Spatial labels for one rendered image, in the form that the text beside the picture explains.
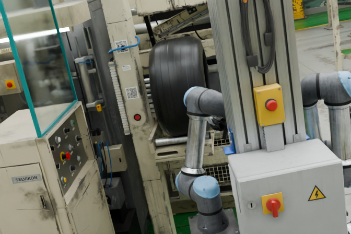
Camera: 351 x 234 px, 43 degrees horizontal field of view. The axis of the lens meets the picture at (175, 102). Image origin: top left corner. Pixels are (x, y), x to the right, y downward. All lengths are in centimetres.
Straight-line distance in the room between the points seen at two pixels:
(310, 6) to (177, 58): 1023
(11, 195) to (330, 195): 150
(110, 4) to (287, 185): 159
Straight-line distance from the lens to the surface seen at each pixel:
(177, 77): 248
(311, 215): 158
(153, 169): 291
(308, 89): 198
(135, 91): 273
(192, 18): 299
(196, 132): 212
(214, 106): 201
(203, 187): 206
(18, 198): 236
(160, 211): 306
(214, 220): 212
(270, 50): 155
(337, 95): 197
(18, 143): 222
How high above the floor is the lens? 191
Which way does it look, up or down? 17 degrees down
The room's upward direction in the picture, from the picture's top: 11 degrees counter-clockwise
